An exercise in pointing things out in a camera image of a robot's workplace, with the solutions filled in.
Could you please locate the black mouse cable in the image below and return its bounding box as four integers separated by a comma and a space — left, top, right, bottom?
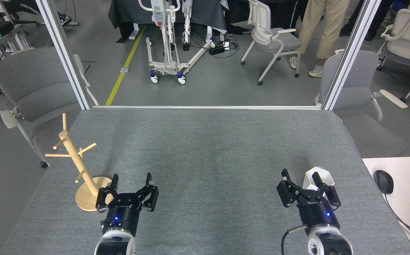
384, 193, 410, 245

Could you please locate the silver table edge rail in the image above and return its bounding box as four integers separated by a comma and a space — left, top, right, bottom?
91, 105, 323, 110

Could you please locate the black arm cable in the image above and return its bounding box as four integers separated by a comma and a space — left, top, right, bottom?
281, 224, 308, 255

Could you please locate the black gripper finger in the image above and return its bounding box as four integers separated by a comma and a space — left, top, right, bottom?
136, 173, 159, 212
96, 174, 119, 213
276, 169, 303, 208
312, 172, 341, 210

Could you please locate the grey upholstered chair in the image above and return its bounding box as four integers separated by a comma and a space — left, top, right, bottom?
0, 47, 99, 169
314, 50, 408, 158

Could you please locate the white wheeled stand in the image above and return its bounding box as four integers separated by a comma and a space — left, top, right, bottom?
138, 0, 217, 85

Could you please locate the white faceted cup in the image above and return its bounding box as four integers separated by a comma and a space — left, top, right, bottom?
302, 166, 335, 192

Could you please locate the white office chair grey seat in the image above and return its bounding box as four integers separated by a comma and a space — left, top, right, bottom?
377, 8, 410, 102
241, 0, 303, 86

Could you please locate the wooden cup rack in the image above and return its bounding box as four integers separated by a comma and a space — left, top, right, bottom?
45, 113, 116, 212

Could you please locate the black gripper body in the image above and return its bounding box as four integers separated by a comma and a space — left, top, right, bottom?
101, 193, 144, 235
297, 198, 341, 235

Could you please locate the silver frame post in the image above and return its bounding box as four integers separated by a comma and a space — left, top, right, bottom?
322, 0, 382, 111
36, 0, 92, 110

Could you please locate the table with black cloth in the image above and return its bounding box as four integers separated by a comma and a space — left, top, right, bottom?
108, 0, 227, 39

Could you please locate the person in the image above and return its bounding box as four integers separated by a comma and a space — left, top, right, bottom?
289, 0, 350, 78
340, 0, 394, 41

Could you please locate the black computer mouse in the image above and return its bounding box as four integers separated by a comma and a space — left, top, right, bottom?
374, 170, 394, 194

